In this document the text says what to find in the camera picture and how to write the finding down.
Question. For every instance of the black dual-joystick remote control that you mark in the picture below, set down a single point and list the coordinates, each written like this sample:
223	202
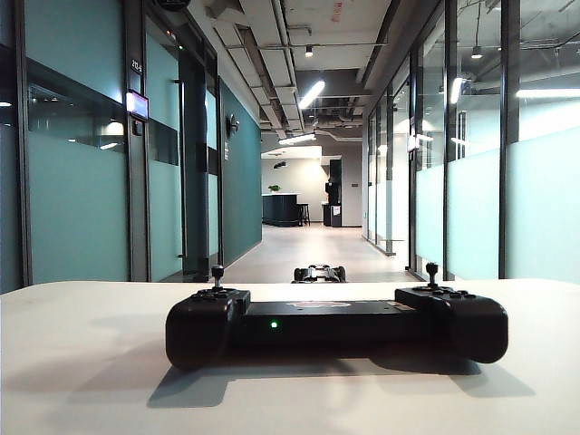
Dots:
317	326

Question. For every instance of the black quadruped robot dog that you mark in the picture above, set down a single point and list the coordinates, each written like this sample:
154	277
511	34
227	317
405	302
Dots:
317	274

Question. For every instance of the black door access reader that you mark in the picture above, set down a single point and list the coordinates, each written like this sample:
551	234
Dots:
138	128

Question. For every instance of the glowing door display panel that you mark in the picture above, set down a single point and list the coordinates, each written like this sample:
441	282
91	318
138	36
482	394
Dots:
138	105

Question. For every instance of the dark counter with white top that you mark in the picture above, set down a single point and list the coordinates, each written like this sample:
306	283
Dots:
278	210

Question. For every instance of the dark wooden bar stool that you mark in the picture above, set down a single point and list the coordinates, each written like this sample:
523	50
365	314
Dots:
303	207

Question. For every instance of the green potted plant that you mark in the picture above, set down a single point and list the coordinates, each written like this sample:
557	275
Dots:
274	188

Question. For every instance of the black ceiling track spotlights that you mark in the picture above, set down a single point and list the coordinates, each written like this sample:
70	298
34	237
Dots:
280	165

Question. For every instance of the curved linear ceiling light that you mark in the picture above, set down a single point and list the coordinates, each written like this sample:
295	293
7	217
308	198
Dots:
296	139

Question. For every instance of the long linear ceiling light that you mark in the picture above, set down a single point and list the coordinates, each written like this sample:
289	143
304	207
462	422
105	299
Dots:
312	94

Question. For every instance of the small ceiling spot lamp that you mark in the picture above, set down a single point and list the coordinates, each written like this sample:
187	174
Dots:
308	52

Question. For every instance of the short linear light behind glass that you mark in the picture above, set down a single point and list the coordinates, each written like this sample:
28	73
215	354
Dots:
455	90

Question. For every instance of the white room number sign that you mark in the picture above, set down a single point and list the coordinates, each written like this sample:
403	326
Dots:
137	65

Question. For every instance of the black ceiling dome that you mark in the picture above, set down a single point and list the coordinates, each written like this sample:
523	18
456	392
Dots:
172	3

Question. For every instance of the pendant lamp behind glass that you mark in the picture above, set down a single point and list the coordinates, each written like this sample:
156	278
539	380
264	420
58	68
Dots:
476	53

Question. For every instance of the wide linear light behind glass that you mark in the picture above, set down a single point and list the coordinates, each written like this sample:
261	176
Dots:
548	93

